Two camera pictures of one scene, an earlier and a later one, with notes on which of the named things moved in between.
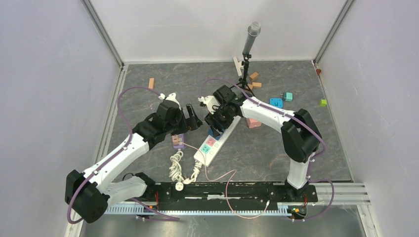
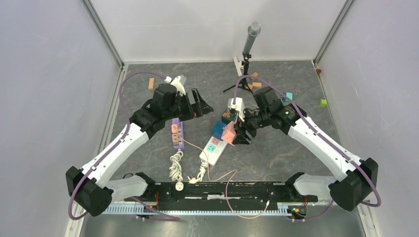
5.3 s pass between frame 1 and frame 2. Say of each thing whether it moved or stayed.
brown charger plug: stayed
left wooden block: stayed
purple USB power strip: stayed
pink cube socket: moved
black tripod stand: stayed
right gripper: moved
